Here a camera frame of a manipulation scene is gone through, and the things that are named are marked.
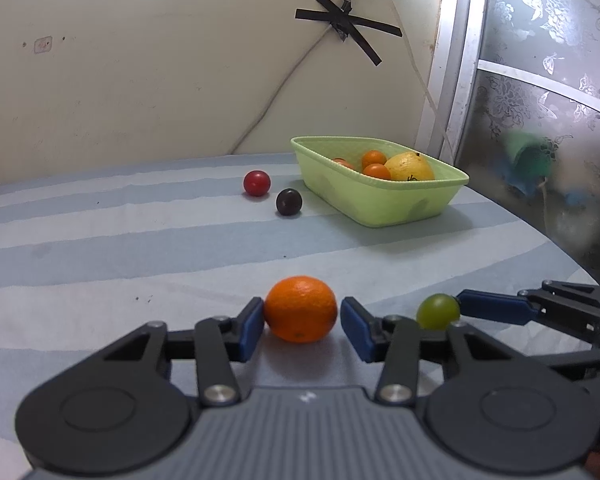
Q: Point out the light green plastic basket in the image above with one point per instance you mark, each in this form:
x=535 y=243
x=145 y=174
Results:
x=380 y=202

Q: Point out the striped grey tablecloth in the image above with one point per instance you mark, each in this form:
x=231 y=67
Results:
x=105 y=250

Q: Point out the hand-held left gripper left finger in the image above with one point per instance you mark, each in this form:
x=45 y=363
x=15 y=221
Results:
x=252 y=330

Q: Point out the aluminium frame glass door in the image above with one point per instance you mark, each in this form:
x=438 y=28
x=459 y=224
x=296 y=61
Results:
x=530 y=85

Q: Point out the orange cherry tomato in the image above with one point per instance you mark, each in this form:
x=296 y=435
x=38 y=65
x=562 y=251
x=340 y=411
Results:
x=377 y=172

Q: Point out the green grape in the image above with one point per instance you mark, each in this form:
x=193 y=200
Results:
x=436 y=311

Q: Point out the blurry green object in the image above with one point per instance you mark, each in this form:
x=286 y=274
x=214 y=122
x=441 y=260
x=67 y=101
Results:
x=527 y=160

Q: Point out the red cherry tomato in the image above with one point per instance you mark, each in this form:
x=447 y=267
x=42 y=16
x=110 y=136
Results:
x=256 y=183

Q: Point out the small mandarin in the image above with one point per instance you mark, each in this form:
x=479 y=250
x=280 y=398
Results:
x=344 y=163
x=374 y=158

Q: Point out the dark purple plum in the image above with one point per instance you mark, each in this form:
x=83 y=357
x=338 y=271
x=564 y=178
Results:
x=288 y=202

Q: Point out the long black tape strip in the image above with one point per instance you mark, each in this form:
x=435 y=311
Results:
x=315 y=14
x=365 y=47

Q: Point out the round orange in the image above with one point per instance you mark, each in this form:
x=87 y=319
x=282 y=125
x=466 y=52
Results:
x=300 y=307

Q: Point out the large yellow citrus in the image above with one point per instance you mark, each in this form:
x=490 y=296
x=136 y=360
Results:
x=410 y=166

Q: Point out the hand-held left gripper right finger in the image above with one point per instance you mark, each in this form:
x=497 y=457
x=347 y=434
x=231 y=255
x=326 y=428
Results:
x=355 y=327

